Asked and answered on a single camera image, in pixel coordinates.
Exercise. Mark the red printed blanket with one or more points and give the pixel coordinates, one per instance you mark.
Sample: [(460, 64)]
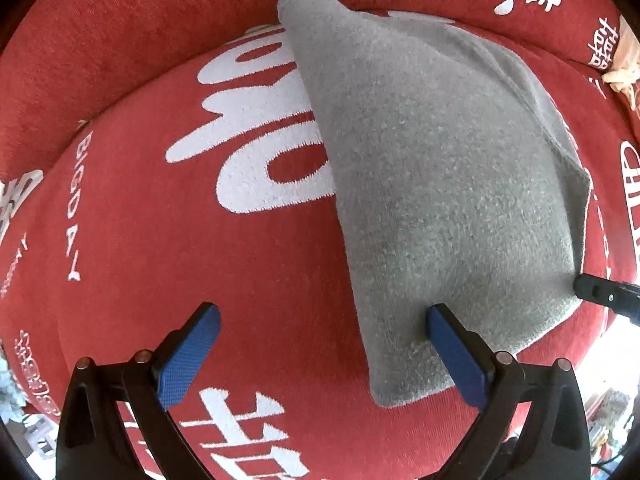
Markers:
[(125, 20)]

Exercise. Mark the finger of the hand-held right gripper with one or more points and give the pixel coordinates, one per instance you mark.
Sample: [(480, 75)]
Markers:
[(605, 291)]

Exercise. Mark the beige cloth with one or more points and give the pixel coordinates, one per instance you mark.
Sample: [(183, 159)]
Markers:
[(627, 67)]

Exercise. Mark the light blue fuzzy cloth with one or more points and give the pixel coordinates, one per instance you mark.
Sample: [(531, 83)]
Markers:
[(9, 390)]

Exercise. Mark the red cloth with white lettering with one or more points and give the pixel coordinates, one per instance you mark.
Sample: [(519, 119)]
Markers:
[(175, 260)]

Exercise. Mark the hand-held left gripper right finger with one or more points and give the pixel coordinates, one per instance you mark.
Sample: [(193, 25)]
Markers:
[(457, 360)]

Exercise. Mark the grey fleece cloth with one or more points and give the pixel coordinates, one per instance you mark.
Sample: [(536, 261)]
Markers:
[(440, 170)]

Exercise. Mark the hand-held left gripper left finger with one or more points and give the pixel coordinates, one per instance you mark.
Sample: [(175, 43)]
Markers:
[(186, 360)]

